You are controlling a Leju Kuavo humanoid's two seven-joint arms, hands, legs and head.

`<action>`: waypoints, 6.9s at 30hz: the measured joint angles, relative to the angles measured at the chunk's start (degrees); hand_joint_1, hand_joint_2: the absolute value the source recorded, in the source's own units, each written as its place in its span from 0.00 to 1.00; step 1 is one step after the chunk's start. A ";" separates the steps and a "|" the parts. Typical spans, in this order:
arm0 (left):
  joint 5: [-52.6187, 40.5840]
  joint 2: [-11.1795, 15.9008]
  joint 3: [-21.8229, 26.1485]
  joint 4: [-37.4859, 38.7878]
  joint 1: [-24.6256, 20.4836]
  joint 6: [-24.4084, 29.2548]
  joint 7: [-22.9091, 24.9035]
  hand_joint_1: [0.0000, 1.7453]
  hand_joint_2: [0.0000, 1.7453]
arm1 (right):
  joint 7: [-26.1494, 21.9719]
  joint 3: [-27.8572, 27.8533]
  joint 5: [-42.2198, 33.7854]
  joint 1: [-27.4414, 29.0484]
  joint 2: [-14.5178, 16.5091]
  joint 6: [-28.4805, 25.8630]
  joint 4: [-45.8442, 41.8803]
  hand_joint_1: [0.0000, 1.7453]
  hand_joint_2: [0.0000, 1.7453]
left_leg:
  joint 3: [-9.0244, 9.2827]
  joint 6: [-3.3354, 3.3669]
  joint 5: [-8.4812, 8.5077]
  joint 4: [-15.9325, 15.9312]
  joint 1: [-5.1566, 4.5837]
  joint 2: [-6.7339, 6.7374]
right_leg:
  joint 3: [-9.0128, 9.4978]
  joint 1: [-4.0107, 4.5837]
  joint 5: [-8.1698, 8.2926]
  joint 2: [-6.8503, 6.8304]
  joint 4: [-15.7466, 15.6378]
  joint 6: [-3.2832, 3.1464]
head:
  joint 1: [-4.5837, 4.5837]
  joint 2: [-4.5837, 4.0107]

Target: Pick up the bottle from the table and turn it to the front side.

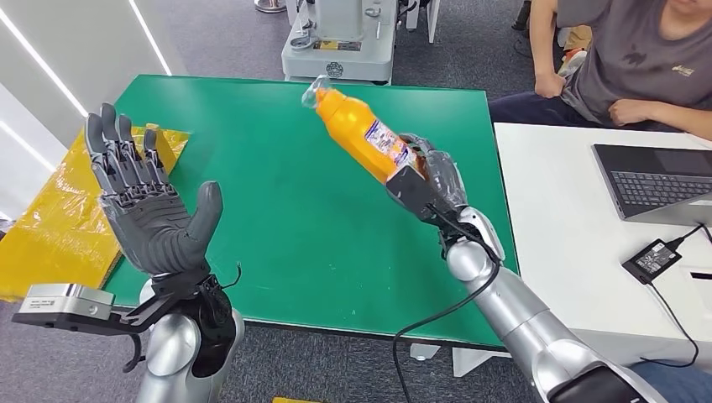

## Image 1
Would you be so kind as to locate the yellow flat item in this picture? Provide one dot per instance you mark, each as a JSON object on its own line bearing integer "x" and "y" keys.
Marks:
{"x": 297, "y": 400}

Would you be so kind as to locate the dark grey laptop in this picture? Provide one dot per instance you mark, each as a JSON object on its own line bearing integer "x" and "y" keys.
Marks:
{"x": 651, "y": 183}

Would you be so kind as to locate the person's left forearm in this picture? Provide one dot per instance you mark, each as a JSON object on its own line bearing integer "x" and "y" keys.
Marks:
{"x": 678, "y": 119}

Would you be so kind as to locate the white panel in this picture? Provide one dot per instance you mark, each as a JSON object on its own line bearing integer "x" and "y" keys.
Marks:
{"x": 431, "y": 19}

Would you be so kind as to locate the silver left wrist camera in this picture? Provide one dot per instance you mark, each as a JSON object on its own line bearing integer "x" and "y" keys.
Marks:
{"x": 67, "y": 300}

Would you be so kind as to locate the person's right forearm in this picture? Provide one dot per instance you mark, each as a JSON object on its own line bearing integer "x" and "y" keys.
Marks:
{"x": 542, "y": 39}

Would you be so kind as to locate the white desk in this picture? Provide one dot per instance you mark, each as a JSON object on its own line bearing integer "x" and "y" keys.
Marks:
{"x": 556, "y": 222}

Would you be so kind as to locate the white machine with column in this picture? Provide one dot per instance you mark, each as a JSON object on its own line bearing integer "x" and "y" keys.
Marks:
{"x": 334, "y": 61}

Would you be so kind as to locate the round metal stand base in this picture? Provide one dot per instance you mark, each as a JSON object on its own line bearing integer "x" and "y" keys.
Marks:
{"x": 270, "y": 5}

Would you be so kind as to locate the yellow taped cardboard box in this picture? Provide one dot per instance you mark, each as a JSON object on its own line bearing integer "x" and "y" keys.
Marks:
{"x": 50, "y": 233}

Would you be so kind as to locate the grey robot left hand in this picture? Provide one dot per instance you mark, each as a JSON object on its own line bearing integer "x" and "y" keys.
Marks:
{"x": 150, "y": 222}

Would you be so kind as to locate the orange detergent bottle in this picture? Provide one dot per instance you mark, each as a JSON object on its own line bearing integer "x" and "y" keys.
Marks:
{"x": 350, "y": 128}

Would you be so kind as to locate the person's left hand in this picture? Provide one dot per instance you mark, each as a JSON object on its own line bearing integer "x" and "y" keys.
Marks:
{"x": 627, "y": 113}

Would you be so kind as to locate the person's right hand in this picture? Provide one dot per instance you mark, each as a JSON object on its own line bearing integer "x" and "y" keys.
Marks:
{"x": 549, "y": 86}

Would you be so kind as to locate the person's leg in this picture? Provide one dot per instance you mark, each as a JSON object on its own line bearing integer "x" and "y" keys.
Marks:
{"x": 673, "y": 384}

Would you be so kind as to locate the black power adapter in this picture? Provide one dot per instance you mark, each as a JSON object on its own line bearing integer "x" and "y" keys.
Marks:
{"x": 652, "y": 261}

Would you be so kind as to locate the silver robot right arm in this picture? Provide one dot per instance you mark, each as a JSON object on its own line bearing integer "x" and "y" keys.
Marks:
{"x": 517, "y": 317}

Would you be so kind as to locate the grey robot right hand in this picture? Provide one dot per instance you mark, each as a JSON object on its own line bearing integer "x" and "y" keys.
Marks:
{"x": 448, "y": 181}

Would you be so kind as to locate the person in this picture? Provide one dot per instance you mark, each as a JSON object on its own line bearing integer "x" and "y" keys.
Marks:
{"x": 639, "y": 55}

